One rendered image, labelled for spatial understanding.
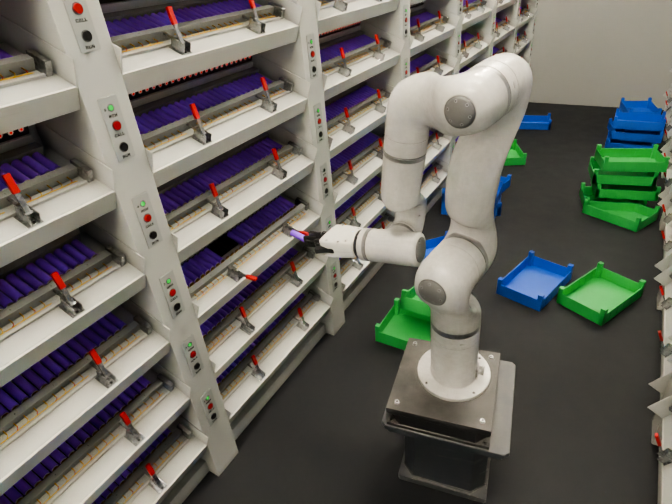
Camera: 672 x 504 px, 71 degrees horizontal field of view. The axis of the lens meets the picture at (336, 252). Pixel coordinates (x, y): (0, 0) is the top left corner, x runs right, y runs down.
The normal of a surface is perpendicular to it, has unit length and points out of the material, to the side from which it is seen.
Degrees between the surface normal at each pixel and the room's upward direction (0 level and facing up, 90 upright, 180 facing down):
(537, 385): 0
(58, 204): 22
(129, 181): 90
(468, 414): 3
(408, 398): 3
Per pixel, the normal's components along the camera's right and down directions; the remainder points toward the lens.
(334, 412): -0.08, -0.84
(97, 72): 0.86, 0.21
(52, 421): 0.25, -0.70
